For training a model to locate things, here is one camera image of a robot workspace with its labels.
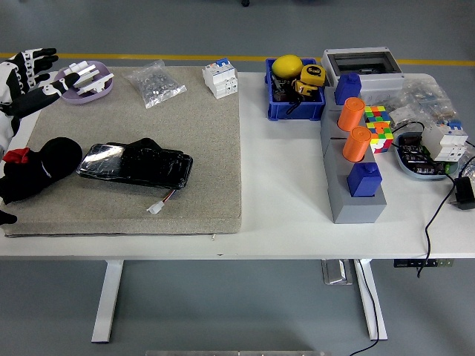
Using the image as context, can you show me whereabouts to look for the grey-brown mat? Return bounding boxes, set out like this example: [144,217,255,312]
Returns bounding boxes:
[3,65,244,238]

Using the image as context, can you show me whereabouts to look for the grey block holder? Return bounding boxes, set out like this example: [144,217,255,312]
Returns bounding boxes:
[319,99,387,225]

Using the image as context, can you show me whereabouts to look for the orange cylinder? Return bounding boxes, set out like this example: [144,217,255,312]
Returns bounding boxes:
[341,125,373,163]
[336,97,367,133]

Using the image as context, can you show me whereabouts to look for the blue block with knob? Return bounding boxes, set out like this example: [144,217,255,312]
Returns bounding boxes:
[333,72,363,107]
[346,162,383,198]

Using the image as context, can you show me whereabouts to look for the clear bags of small parts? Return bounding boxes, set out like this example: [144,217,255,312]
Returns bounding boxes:
[385,76,461,131]

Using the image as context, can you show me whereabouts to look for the clear plastic bag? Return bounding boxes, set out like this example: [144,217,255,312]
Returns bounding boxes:
[459,140,475,179]

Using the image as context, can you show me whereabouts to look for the black power adapter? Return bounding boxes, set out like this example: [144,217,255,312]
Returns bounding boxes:
[448,177,475,211]

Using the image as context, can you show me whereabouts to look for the white plastic bracket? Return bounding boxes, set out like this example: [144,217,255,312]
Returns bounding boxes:
[63,60,99,88]
[76,72,115,96]

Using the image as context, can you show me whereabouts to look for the black floor cable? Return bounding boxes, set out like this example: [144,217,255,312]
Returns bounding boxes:
[348,259,380,356]

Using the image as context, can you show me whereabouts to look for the black tool handle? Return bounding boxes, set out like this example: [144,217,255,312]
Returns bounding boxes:
[284,97,304,116]

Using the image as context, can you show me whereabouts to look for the dark electronic modules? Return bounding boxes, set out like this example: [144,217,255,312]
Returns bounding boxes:
[399,144,446,175]

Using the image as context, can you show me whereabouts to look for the white connector with coloured wires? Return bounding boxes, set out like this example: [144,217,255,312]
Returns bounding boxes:
[145,188,178,215]

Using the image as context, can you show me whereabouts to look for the purple plastic dish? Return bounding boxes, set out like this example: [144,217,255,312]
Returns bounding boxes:
[54,60,114,105]

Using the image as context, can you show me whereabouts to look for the black plastic-wrapped panel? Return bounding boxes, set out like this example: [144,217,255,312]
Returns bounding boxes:
[76,137,194,190]

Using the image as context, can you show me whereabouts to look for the blue plastic bin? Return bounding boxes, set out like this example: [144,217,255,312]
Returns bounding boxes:
[264,57,327,122]

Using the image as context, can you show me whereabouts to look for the yellow round ball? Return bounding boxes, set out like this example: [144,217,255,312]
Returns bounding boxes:
[271,54,304,79]

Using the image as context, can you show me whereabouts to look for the multicoloured puzzle cube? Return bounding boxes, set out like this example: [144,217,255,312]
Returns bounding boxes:
[366,122,395,154]
[363,105,391,129]

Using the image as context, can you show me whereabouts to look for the black adapter cable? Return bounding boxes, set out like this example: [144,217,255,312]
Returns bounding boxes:
[416,155,475,278]

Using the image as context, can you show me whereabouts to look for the grey electrical enclosure box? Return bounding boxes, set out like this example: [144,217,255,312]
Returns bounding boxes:
[321,46,405,105]

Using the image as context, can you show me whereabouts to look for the clear bag of screws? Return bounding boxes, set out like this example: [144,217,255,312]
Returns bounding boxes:
[122,59,188,110]

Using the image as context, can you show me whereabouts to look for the yellow tape measure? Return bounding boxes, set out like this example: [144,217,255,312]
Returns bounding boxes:
[291,78,316,98]
[299,63,326,87]

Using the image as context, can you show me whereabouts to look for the blue-grey plastic dish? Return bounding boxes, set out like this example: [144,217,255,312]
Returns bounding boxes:
[393,131,459,182]

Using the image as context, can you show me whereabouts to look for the black table control panel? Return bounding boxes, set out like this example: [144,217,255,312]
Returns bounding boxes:
[393,258,454,268]

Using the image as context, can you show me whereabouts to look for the white table leg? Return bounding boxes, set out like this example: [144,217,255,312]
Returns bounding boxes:
[352,258,389,341]
[91,259,124,344]

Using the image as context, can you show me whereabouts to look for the white circuit breaker blue lever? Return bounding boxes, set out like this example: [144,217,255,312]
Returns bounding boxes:
[421,120,469,162]
[201,57,239,100]

